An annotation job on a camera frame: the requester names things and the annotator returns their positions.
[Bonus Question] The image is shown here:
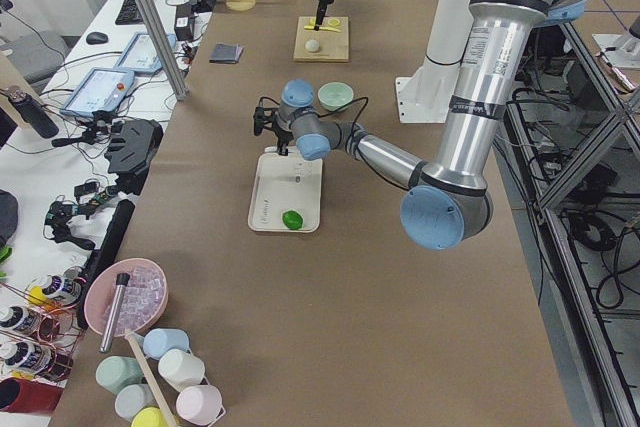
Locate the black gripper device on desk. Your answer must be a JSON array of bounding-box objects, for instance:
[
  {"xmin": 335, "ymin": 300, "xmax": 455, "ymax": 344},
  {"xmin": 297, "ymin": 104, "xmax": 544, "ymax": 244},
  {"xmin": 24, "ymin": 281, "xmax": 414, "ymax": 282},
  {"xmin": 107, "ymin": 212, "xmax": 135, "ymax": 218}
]
[{"xmin": 104, "ymin": 119, "xmax": 163, "ymax": 195}]

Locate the mint green bowl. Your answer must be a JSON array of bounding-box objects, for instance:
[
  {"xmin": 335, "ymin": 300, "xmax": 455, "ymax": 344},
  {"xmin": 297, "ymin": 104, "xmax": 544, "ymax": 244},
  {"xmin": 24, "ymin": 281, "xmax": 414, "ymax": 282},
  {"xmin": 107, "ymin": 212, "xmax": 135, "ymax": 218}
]
[{"xmin": 318, "ymin": 82, "xmax": 354, "ymax": 112}]

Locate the green cup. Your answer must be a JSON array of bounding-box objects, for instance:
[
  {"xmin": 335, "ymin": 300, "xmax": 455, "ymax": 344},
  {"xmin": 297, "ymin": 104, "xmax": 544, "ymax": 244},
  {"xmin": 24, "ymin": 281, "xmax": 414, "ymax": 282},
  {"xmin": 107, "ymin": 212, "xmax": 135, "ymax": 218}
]
[{"xmin": 95, "ymin": 356, "xmax": 143, "ymax": 395}]

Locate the teach pendant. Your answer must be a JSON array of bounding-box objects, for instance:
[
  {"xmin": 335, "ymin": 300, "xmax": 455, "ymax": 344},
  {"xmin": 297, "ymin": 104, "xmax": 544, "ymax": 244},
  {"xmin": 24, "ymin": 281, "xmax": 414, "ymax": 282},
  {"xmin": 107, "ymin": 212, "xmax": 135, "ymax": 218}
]
[
  {"xmin": 115, "ymin": 32, "xmax": 162, "ymax": 76},
  {"xmin": 60, "ymin": 67, "xmax": 135, "ymax": 118}
]

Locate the teach pendant front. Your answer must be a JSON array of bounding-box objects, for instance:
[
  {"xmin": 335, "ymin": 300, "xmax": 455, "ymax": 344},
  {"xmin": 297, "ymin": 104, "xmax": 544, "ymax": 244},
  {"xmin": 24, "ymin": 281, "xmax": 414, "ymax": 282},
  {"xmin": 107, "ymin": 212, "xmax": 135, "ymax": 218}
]
[{"xmin": 60, "ymin": 67, "xmax": 135, "ymax": 118}]

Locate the pink bowl with ice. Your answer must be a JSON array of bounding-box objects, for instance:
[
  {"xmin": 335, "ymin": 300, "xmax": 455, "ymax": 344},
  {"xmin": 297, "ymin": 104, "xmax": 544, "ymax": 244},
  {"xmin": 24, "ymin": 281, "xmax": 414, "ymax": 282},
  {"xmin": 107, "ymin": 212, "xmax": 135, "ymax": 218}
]
[{"xmin": 83, "ymin": 258, "xmax": 168, "ymax": 337}]

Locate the blue cup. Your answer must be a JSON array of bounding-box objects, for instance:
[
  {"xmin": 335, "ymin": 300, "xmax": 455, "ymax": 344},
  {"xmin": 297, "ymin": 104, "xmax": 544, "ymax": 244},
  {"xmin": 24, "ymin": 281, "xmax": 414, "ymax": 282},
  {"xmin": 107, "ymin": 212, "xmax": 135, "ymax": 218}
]
[{"xmin": 143, "ymin": 328, "xmax": 190, "ymax": 360}]

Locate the white cup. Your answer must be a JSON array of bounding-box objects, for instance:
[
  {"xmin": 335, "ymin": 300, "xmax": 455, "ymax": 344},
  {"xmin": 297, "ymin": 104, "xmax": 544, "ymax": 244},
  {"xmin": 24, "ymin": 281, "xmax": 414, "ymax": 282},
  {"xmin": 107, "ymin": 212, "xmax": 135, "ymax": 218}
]
[{"xmin": 158, "ymin": 349, "xmax": 205, "ymax": 392}]

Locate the pink cup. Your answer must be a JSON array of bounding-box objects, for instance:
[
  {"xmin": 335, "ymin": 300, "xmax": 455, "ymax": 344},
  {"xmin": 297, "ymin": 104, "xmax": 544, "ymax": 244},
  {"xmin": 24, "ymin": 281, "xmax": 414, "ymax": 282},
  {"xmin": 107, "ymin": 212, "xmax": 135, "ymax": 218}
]
[{"xmin": 176, "ymin": 385, "xmax": 223, "ymax": 425}]

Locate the aluminium frame post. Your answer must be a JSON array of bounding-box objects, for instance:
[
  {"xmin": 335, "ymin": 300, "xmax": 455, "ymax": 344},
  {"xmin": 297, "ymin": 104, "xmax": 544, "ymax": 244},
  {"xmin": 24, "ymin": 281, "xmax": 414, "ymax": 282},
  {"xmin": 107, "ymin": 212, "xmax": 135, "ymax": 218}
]
[{"xmin": 135, "ymin": 0, "xmax": 188, "ymax": 101}]

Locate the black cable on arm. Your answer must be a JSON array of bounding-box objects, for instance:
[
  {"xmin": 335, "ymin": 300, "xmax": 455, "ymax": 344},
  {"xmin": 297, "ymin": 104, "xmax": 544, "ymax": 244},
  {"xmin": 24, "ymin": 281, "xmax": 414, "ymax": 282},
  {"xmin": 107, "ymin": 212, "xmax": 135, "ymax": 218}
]
[{"xmin": 259, "ymin": 95, "xmax": 416, "ymax": 191}]

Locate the yellow cup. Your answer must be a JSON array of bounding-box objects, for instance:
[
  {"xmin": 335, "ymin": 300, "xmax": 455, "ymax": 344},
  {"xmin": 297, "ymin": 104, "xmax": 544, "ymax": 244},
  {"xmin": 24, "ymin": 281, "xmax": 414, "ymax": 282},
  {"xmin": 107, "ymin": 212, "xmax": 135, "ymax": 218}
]
[{"xmin": 131, "ymin": 407, "xmax": 168, "ymax": 427}]

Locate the teach pendant rear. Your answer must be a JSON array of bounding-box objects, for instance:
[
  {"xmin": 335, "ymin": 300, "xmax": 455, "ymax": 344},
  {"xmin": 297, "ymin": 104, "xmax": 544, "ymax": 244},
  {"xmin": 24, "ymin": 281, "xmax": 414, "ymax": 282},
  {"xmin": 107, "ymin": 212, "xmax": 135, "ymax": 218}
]
[{"xmin": 115, "ymin": 32, "xmax": 162, "ymax": 76}]

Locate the bamboo cutting board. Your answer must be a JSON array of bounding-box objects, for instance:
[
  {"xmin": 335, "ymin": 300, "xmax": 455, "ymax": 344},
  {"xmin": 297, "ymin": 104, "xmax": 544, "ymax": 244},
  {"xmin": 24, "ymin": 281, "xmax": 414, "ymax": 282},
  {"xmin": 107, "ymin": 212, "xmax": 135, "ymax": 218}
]
[{"xmin": 293, "ymin": 16, "xmax": 350, "ymax": 62}]

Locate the cream rectangular tray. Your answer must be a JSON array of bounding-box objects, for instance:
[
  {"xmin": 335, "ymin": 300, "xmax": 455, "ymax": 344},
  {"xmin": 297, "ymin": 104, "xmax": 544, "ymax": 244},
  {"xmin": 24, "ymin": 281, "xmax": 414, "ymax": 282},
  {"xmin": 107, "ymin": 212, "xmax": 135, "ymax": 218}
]
[{"xmin": 248, "ymin": 146, "xmax": 323, "ymax": 233}]

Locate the steel muddler black tip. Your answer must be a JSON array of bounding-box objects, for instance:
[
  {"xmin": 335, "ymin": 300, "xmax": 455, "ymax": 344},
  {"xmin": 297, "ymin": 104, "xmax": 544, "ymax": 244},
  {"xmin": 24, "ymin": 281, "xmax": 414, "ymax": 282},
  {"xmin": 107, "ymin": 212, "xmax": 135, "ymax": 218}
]
[{"xmin": 99, "ymin": 273, "xmax": 130, "ymax": 354}]

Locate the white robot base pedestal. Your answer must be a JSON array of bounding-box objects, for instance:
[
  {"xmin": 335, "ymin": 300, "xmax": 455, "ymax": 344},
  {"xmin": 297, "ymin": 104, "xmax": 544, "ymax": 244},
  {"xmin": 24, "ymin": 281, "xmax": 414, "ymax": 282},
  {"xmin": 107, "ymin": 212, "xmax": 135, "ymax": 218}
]
[{"xmin": 396, "ymin": 0, "xmax": 473, "ymax": 124}]

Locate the black keyboard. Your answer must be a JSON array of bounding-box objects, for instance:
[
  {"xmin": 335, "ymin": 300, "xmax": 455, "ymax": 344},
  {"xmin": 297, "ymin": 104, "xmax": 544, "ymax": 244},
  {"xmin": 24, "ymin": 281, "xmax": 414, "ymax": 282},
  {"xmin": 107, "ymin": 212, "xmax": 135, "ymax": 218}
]
[{"xmin": 115, "ymin": 0, "xmax": 144, "ymax": 25}]

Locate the white wire cup rack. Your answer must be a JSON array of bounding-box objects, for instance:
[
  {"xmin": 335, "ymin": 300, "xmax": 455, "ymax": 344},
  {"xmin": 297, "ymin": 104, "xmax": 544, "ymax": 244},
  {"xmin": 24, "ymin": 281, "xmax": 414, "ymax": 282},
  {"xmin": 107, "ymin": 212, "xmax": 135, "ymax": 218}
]
[{"xmin": 139, "ymin": 344, "xmax": 227, "ymax": 423}]

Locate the wooden stick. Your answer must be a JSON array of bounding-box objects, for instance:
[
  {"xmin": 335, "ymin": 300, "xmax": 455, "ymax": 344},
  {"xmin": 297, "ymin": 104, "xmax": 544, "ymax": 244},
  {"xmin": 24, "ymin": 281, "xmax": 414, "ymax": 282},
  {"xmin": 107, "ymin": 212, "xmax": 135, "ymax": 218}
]
[{"xmin": 124, "ymin": 331, "xmax": 179, "ymax": 427}]

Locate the grey cup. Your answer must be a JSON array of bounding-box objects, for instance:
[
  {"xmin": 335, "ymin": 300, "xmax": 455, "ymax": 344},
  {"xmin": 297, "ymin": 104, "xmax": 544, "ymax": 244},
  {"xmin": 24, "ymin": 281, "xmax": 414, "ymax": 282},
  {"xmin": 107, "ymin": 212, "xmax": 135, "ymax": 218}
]
[{"xmin": 114, "ymin": 384, "xmax": 156, "ymax": 422}]

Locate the yellow plastic knife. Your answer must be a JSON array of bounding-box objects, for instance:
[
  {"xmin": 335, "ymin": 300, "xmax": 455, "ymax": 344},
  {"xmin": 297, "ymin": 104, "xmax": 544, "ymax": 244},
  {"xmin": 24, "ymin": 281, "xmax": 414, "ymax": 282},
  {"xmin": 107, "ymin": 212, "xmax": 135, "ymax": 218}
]
[{"xmin": 303, "ymin": 23, "xmax": 341, "ymax": 33}]

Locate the green lime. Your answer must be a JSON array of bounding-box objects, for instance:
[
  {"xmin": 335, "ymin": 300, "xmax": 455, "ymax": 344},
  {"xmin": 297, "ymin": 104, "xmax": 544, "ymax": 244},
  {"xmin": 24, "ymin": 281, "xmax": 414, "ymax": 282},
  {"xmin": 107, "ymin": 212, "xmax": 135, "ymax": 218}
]
[{"xmin": 281, "ymin": 210, "xmax": 304, "ymax": 231}]

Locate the black computer mouse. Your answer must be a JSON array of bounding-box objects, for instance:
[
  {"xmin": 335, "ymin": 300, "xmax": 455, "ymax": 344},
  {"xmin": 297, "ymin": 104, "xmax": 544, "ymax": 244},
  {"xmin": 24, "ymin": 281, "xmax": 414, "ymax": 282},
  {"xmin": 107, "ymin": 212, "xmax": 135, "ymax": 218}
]
[{"xmin": 85, "ymin": 31, "xmax": 109, "ymax": 45}]

